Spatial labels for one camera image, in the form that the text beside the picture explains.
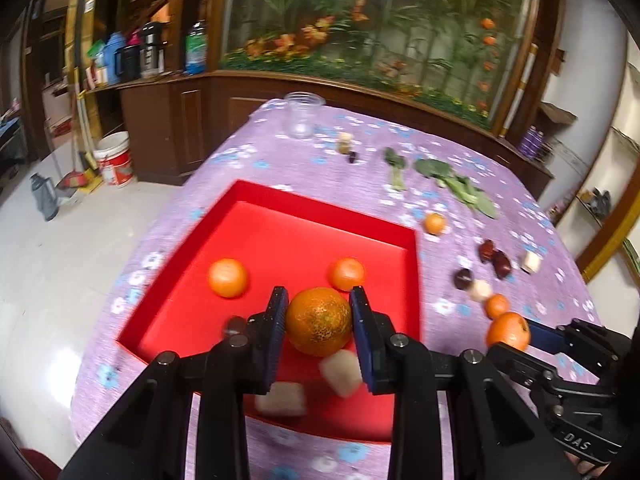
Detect dark plum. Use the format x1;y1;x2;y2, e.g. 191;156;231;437
222;315;247;338
452;268;474;290

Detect speckled orange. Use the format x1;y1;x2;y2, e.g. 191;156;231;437
285;287;352;358

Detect edge orange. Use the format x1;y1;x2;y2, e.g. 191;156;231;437
207;258;250;298

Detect large dark red date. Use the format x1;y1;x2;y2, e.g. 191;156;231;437
491;250;512;280

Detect small orange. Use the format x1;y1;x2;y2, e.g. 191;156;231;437
423;212;447;236

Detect round sugarcane piece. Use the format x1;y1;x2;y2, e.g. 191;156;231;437
468;280;494;304

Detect red tray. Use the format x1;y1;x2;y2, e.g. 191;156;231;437
115;179;422;444

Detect purple floral tablecloth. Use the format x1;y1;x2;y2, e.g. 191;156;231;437
62;100;598;479

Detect bok choy leaf bunch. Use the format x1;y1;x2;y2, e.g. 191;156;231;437
413;158;498;219

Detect small bok choy stalk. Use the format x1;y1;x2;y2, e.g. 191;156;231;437
384;148;406;192

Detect purple bottles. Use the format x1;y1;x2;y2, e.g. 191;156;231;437
518;125;544;159

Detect small beige piece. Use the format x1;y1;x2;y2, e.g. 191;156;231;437
337;132;352;154

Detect wooden cabinet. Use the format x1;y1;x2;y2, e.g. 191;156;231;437
84;69;281;187

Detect clear plastic cup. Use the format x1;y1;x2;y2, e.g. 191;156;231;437
284;91;326;139

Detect white red bucket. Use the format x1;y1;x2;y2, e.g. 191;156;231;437
93;131;134;186

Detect broom and dustpan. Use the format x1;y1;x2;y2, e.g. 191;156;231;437
51;67;103;200

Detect grey floor thermos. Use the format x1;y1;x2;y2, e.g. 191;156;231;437
30;174;58;221

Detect green label water bottle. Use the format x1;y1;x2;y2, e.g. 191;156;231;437
184;22;207;75

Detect steel thermos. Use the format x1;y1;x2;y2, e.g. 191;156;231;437
140;22;165;78

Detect black kettle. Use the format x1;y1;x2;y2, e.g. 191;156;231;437
115;44;141;82

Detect flower aquarium display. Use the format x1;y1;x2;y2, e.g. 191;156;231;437
220;0;532;129

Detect blue jug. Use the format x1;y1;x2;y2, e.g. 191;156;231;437
103;32;126;84

